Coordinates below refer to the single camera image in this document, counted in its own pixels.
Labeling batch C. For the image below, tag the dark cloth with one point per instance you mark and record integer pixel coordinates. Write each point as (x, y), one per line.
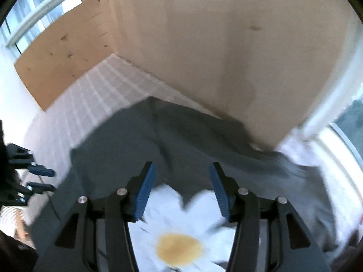
(14, 255)

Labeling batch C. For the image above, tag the window with white rail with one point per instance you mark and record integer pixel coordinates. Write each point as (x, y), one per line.
(42, 5)

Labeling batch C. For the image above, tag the white cloth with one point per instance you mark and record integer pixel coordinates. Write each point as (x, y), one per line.
(296, 147)

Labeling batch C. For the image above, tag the checkered bed sheet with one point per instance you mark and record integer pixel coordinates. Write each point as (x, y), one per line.
(99, 90)

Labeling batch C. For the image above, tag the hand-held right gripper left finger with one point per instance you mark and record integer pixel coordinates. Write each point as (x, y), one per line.
(144, 189)

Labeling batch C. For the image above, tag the grey daisy print shirt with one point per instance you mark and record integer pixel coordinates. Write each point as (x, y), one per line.
(170, 136)

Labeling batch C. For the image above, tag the light wooden wardrobe panel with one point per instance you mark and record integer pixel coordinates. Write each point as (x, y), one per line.
(212, 48)

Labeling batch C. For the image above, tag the knotty wooden board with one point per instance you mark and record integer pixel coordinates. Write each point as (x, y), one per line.
(56, 53)

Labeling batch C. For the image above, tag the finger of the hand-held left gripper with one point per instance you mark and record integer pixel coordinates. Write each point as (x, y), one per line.
(41, 187)
(42, 171)

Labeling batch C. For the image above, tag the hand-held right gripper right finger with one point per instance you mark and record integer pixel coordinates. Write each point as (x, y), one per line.
(219, 193)

